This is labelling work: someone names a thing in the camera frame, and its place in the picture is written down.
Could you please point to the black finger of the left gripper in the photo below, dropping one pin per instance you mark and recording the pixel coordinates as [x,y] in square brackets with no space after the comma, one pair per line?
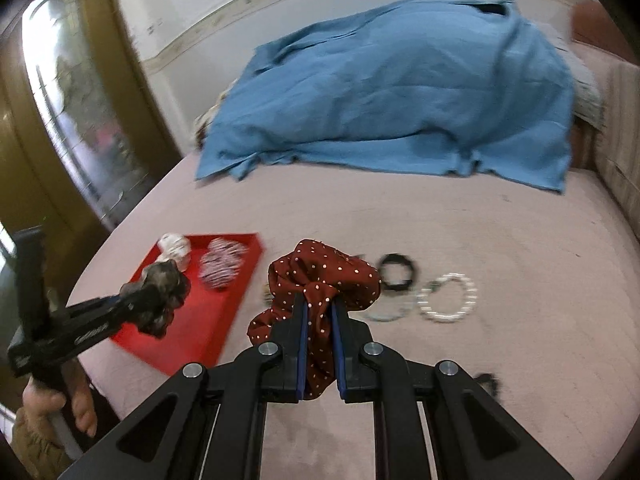
[81,326]

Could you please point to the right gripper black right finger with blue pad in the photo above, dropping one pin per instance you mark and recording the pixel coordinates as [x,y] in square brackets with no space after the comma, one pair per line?
[432,421]

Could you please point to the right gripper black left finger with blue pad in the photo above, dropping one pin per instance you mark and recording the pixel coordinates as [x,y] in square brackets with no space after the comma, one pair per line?
[206,423]

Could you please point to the dark patterned scrunchie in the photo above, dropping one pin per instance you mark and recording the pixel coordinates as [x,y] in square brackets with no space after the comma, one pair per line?
[153,299]

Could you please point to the red polka dot scrunchie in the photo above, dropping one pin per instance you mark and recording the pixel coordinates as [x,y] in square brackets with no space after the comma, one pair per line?
[320,273]

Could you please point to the person's left hand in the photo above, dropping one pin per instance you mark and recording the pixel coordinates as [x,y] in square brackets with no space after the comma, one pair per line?
[41,402]

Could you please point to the red tray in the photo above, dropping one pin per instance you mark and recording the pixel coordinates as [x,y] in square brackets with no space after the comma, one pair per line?
[201,326]

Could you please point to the black white striped scrunchie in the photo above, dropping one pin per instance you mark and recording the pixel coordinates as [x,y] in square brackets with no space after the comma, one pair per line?
[221,263]

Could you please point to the wooden framed mirror door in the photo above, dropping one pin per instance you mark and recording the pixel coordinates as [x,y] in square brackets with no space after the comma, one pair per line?
[85,114]

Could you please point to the striped beige pillow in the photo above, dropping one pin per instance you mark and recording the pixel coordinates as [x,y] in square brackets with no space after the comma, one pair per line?
[614,148]

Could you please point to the grey white pillow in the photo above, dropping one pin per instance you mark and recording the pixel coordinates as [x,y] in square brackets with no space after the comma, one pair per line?
[588,102]

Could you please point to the blue cloth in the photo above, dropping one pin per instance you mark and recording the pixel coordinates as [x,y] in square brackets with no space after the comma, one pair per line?
[413,87]

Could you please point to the orange brown pillow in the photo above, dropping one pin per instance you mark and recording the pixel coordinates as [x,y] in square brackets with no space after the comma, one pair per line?
[592,25]

